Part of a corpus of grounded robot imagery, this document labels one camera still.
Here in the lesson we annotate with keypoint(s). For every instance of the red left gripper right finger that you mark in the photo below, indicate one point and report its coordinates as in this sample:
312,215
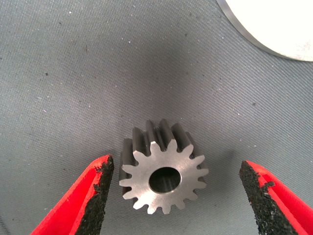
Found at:
276,208

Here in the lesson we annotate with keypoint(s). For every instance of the round metal carrier plate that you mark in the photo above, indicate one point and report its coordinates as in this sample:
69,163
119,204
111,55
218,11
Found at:
281,24

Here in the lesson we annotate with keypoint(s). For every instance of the dark grey table cloth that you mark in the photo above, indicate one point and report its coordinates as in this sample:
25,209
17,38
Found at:
73,73

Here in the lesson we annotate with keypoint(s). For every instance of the steel planetary spur gear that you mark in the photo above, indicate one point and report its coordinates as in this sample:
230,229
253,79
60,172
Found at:
146,176

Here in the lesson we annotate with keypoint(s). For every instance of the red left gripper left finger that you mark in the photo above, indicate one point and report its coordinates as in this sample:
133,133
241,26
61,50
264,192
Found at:
80,200

